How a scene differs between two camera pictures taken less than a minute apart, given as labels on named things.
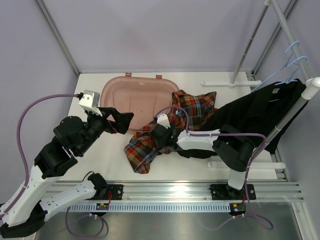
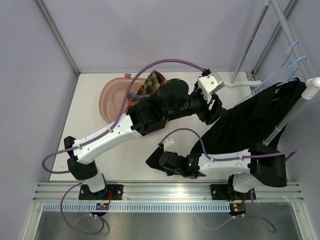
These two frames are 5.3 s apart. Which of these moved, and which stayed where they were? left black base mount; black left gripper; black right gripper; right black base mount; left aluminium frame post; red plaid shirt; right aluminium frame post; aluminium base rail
Moved: black right gripper; black left gripper; red plaid shirt
Stayed: left aluminium frame post; left black base mount; right aluminium frame post; right black base mount; aluminium base rail
